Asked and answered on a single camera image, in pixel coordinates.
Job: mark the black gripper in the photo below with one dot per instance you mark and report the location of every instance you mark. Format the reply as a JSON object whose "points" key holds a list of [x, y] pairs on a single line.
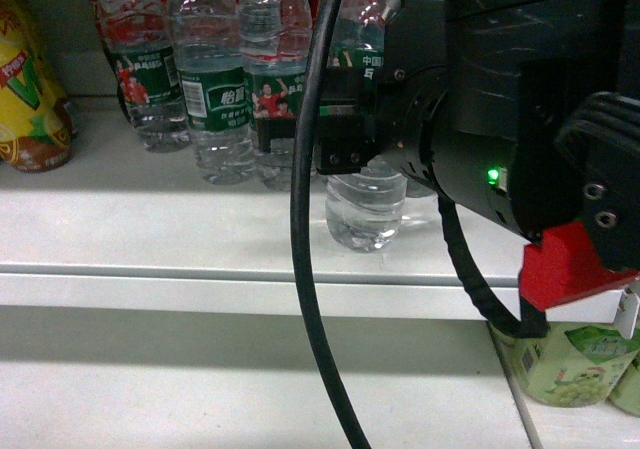
{"points": [[468, 52]]}

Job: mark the water bottle green label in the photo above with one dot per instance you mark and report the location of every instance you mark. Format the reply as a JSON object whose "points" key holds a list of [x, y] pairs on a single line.
{"points": [[364, 209]]}

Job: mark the white metal shelf board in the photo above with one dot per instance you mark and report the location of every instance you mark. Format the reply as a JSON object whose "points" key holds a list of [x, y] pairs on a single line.
{"points": [[118, 227]]}

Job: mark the far left water bottle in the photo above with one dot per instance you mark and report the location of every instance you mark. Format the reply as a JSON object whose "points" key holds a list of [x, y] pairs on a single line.
{"points": [[135, 35]]}

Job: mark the yellow lemon tea bottle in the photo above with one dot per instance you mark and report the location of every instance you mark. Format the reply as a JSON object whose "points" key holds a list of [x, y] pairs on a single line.
{"points": [[36, 127]]}

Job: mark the green grape juice bottle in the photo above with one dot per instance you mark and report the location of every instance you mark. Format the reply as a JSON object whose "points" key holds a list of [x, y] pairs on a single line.
{"points": [[574, 365]]}

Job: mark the red plastic bracket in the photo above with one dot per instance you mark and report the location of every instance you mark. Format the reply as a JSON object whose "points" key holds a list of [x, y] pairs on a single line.
{"points": [[565, 267]]}

